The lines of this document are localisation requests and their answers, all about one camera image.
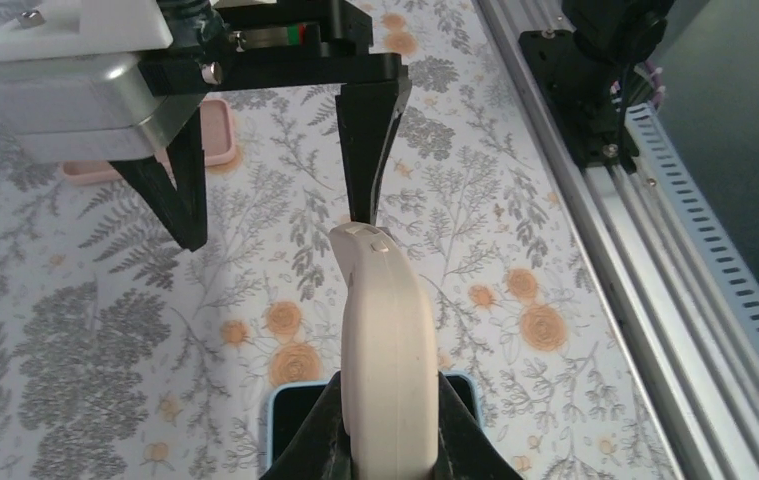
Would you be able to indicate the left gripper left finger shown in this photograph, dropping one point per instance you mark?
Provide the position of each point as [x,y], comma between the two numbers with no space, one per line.
[320,449]

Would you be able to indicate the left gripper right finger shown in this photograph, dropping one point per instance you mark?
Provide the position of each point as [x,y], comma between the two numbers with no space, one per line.
[465,451]

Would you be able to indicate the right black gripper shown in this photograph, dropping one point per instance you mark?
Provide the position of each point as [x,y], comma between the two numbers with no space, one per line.
[269,45]

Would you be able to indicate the phone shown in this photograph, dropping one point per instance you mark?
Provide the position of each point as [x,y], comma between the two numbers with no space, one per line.
[289,405]

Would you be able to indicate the pink phone case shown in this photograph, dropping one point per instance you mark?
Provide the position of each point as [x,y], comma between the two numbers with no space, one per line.
[218,141]

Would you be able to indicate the beige phone case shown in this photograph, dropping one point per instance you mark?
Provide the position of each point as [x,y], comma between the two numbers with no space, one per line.
[389,372]

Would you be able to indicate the floral patterned mat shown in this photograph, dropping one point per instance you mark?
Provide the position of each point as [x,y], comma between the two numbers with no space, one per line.
[123,357]

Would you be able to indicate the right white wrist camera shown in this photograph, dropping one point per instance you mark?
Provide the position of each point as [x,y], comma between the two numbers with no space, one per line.
[70,84]

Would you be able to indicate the aluminium rail frame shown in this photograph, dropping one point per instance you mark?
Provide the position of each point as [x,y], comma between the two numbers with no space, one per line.
[701,380]

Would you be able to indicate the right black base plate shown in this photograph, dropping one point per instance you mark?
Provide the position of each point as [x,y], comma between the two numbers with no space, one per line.
[575,80]

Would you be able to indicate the perforated cable duct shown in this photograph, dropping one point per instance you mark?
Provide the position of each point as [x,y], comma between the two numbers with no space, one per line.
[704,234]

